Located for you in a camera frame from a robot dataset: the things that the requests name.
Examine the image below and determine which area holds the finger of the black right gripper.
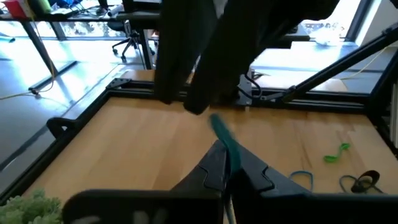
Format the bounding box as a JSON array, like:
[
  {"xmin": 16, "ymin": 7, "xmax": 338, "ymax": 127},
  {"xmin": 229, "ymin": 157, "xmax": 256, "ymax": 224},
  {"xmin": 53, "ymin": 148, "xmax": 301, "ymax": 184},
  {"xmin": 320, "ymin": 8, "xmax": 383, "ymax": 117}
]
[
  {"xmin": 155, "ymin": 0, "xmax": 217, "ymax": 104},
  {"xmin": 183, "ymin": 0, "xmax": 268, "ymax": 114}
]

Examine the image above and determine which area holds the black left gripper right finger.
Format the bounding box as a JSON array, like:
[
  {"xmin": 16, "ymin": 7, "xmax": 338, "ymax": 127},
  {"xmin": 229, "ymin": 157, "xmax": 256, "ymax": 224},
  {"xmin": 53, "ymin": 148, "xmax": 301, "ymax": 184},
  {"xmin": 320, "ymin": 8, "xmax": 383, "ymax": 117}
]
[{"xmin": 232, "ymin": 147, "xmax": 310, "ymax": 200}]

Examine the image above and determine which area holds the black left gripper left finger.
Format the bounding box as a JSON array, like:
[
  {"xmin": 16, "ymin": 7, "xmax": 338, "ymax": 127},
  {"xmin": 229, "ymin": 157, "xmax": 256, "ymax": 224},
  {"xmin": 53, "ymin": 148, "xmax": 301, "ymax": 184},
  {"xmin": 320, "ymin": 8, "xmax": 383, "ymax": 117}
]
[{"xmin": 172, "ymin": 140, "xmax": 229, "ymax": 198}]

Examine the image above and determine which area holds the teal rubber band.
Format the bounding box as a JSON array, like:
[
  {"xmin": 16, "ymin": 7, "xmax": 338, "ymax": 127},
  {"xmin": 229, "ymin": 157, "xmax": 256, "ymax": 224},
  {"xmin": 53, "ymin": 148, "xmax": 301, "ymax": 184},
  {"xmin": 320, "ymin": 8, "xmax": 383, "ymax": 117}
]
[{"xmin": 208, "ymin": 113, "xmax": 243, "ymax": 224}]

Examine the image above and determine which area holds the blue rubber band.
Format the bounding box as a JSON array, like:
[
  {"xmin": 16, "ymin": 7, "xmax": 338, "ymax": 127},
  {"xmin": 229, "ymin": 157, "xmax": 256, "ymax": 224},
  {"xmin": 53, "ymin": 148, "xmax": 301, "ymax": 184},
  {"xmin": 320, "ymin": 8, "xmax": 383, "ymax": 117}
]
[{"xmin": 289, "ymin": 170, "xmax": 314, "ymax": 191}]

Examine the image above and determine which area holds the green rubber band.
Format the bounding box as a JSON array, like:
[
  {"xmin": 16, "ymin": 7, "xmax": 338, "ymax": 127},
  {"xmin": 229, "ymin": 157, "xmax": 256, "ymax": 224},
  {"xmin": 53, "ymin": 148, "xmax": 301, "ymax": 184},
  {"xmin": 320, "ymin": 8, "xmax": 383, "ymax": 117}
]
[{"xmin": 323, "ymin": 142, "xmax": 351, "ymax": 164}]

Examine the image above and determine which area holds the black rubber band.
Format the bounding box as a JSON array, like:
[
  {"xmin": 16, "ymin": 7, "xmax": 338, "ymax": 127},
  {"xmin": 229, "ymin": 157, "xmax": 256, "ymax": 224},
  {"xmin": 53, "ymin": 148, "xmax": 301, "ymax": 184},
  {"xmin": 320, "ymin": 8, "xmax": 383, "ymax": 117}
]
[{"xmin": 350, "ymin": 170, "xmax": 381, "ymax": 194}]

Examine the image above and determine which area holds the black office chair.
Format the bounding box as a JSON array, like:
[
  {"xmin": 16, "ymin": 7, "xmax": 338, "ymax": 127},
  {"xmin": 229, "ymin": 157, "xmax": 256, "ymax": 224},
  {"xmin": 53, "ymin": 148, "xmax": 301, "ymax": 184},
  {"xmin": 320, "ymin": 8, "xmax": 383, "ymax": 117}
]
[{"xmin": 111, "ymin": 19, "xmax": 156, "ymax": 63}]

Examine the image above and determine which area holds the black room desk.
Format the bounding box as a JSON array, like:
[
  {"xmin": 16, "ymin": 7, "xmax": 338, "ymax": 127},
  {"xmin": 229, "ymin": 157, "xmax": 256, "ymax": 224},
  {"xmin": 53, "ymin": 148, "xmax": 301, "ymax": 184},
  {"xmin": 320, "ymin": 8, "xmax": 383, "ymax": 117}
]
[{"xmin": 0, "ymin": 8, "xmax": 162, "ymax": 77}]

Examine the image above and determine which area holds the white plastic bag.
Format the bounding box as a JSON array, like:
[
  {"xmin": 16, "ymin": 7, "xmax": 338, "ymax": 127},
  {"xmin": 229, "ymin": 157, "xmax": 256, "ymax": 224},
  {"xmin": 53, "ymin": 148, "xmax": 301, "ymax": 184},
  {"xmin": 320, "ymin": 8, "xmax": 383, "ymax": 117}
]
[{"xmin": 312, "ymin": 27, "xmax": 343, "ymax": 47}]

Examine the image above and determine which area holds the blue bag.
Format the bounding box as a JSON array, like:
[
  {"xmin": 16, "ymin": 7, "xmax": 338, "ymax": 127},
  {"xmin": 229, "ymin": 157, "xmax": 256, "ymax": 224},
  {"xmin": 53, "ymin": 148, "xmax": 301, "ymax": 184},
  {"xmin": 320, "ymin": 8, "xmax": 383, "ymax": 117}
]
[{"xmin": 57, "ymin": 0, "xmax": 78, "ymax": 9}]

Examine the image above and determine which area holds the green bottle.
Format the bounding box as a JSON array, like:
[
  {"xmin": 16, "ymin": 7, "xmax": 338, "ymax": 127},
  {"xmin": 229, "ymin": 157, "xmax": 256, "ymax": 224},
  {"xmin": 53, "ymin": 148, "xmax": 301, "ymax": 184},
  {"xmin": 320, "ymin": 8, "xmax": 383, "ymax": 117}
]
[{"xmin": 36, "ymin": 0, "xmax": 53, "ymax": 12}]

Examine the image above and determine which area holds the red box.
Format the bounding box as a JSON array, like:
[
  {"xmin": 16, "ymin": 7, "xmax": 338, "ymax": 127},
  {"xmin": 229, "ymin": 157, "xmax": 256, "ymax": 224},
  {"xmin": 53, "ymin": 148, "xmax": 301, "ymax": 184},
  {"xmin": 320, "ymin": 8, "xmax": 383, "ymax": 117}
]
[{"xmin": 2, "ymin": 0, "xmax": 28, "ymax": 19}]

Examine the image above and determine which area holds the green artificial potted plant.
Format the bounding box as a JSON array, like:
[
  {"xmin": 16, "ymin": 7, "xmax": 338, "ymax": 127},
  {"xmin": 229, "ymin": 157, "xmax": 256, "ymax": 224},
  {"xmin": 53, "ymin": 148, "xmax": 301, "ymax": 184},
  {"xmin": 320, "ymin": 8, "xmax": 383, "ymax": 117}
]
[{"xmin": 0, "ymin": 189, "xmax": 65, "ymax": 224}]

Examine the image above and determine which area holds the black cable hook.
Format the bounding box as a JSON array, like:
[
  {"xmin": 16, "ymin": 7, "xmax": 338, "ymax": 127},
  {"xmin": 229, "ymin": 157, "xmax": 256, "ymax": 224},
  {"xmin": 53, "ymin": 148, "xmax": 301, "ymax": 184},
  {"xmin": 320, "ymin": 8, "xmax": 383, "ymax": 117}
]
[{"xmin": 46, "ymin": 116, "xmax": 78, "ymax": 139}]

